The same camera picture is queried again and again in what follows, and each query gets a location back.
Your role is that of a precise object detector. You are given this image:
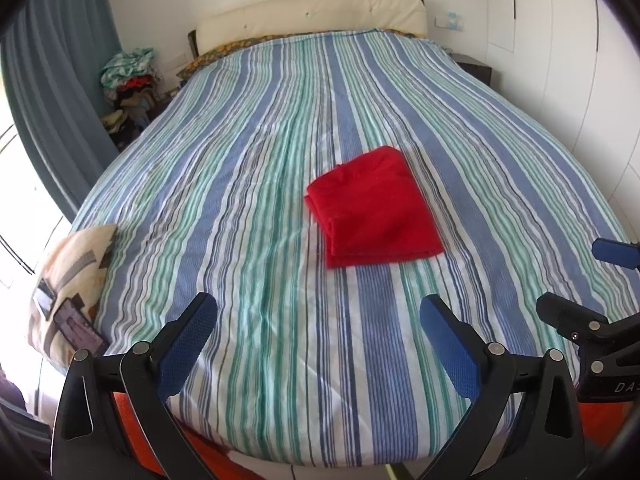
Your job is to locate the white wardrobe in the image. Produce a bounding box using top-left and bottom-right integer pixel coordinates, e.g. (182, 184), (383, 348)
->
(487, 0), (639, 228)

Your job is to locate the teal curtain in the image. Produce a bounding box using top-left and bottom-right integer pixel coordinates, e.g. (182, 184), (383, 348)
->
(1, 0), (122, 219)

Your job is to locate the pile of clothes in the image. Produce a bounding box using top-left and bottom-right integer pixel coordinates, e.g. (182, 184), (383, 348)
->
(100, 47), (163, 152)

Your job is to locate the cream padded headboard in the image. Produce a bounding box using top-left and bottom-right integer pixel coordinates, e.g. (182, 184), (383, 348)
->
(188, 0), (428, 58)

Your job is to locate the cream patterned pillow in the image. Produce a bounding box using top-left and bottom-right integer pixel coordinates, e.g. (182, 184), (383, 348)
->
(27, 223), (117, 370)

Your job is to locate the orange fuzzy cushion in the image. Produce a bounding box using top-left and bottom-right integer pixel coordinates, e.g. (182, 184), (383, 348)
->
(112, 391), (640, 480)

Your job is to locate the red knit sweater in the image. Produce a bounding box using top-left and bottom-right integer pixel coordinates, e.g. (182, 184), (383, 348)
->
(304, 146), (444, 269)

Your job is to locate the dark bedside table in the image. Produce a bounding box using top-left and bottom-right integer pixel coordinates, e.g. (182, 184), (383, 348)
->
(450, 52), (494, 87)

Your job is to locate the black smartphone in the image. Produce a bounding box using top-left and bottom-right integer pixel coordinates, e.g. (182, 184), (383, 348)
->
(53, 298), (107, 356)

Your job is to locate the striped blue green bedsheet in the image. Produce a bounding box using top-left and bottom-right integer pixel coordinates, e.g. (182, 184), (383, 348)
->
(74, 30), (639, 467)

